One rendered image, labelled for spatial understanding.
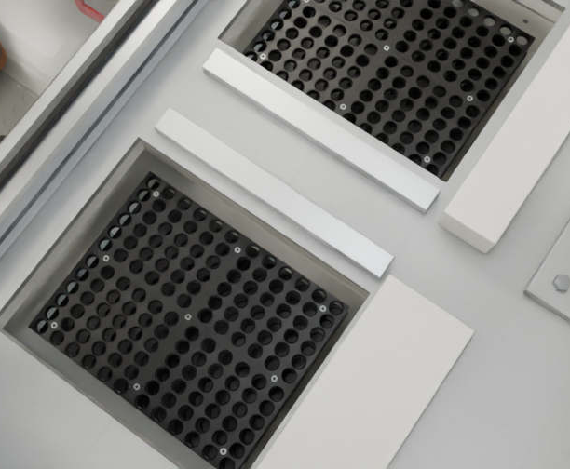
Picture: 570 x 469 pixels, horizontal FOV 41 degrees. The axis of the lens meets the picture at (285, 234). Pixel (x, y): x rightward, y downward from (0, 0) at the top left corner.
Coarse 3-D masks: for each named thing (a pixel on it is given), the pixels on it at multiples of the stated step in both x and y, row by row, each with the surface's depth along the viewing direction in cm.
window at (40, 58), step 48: (0, 0) 49; (48, 0) 53; (96, 0) 58; (144, 0) 64; (0, 48) 52; (48, 48) 57; (96, 48) 62; (0, 96) 55; (48, 96) 60; (0, 144) 58
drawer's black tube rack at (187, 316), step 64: (128, 256) 69; (192, 256) 69; (256, 256) 69; (64, 320) 68; (128, 320) 68; (192, 320) 67; (256, 320) 67; (320, 320) 70; (128, 384) 70; (192, 384) 66; (256, 384) 69; (192, 448) 65
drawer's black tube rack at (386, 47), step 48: (336, 0) 75; (384, 0) 75; (432, 0) 75; (288, 48) 74; (336, 48) 74; (384, 48) 73; (432, 48) 73; (480, 48) 73; (528, 48) 73; (336, 96) 76; (384, 96) 72; (432, 96) 72; (480, 96) 76; (432, 144) 71
